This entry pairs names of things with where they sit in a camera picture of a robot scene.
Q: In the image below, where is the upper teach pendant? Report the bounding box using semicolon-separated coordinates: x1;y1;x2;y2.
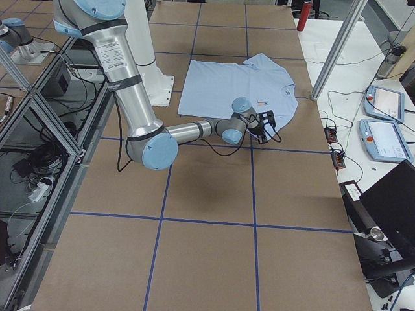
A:
363;86;405;124

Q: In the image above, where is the black aluminium frame rack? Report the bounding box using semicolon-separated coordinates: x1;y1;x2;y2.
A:
1;38;110;310

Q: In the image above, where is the light blue t-shirt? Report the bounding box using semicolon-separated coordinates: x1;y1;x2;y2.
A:
178;53;298;130

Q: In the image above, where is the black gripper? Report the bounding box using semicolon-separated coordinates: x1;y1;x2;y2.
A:
248;113;274;143

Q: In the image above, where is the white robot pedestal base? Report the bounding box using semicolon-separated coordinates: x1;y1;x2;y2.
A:
124;0;174;107

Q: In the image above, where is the aluminium frame post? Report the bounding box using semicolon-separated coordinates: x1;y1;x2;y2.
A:
311;0;368;101

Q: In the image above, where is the lower teach pendant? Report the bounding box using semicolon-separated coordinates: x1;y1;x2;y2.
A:
359;119;414;163

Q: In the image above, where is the small orange electronics box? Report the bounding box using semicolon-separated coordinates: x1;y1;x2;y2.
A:
324;127;338;143

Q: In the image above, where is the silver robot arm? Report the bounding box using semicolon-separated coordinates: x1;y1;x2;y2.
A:
1;17;54;65
53;1;276;170

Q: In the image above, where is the black laptop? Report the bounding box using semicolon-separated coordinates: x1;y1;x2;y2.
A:
360;160;414;258

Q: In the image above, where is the black box with label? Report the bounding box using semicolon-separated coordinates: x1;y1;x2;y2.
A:
339;180;377;234

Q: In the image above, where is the red water bottle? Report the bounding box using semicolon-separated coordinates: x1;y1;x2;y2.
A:
296;0;313;32

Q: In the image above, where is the teach pendant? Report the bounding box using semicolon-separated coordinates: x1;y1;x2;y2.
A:
359;119;414;163
363;86;405;124

